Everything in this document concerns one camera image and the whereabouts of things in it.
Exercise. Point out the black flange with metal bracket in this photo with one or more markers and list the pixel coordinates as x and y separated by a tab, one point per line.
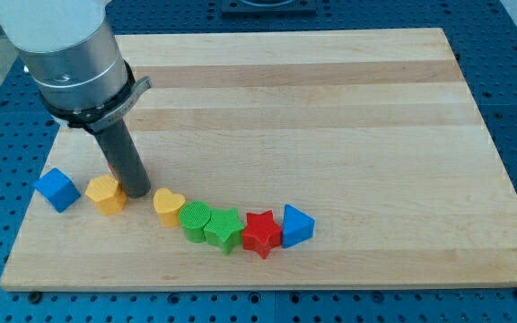
98	118

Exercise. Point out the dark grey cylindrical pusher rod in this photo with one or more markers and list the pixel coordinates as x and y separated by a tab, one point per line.
123	158

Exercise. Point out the yellow hexagon block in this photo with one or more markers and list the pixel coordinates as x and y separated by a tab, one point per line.
107	194

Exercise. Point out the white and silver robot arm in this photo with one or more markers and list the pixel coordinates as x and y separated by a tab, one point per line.
71	53

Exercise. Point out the yellow heart block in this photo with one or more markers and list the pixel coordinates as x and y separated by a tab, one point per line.
167	205

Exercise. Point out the blue cube block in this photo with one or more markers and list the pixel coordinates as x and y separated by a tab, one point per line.
58	189

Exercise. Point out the green cylinder block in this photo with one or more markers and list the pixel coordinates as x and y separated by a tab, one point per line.
194	216

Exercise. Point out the green star block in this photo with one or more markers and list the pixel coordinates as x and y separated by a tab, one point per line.
224	229

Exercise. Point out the red star block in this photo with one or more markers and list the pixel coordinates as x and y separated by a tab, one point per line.
262	233

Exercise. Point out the blue triangle block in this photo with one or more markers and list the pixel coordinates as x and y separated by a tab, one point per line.
297	226

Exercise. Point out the light wooden board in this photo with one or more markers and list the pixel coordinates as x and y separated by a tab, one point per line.
374	134

